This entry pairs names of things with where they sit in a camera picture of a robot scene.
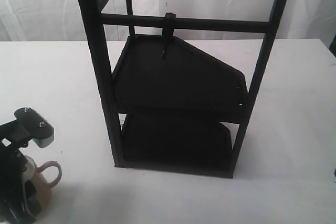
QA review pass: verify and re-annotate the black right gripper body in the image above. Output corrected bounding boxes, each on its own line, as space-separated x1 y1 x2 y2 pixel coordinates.
1 120 36 223

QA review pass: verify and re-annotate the terracotta orange mug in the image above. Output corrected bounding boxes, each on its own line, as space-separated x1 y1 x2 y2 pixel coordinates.
23 155 62 209

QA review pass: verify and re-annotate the black lower rack tray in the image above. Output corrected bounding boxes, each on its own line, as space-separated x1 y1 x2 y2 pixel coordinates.
121 113 232 171

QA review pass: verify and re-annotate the black rack tray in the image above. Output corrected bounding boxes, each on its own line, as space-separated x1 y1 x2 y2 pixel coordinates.
121 113 232 171
112 34 247 124

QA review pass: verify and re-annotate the black upper rack tray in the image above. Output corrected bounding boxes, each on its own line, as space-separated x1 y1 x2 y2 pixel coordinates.
112 34 247 124

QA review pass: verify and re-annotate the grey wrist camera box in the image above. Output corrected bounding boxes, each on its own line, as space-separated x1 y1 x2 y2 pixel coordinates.
14 107 54 148

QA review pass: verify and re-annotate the black metal rack frame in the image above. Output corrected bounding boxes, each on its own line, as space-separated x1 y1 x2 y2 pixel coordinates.
78 0 287 178

